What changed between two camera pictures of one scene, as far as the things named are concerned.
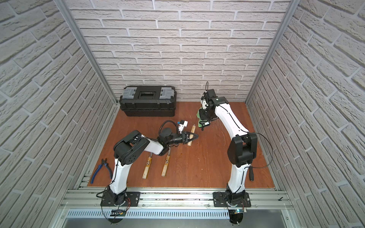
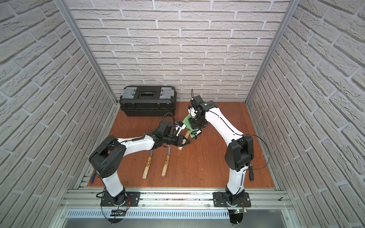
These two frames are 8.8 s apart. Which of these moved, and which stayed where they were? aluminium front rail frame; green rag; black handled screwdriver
Moved: green rag
Stayed: aluminium front rail frame; black handled screwdriver
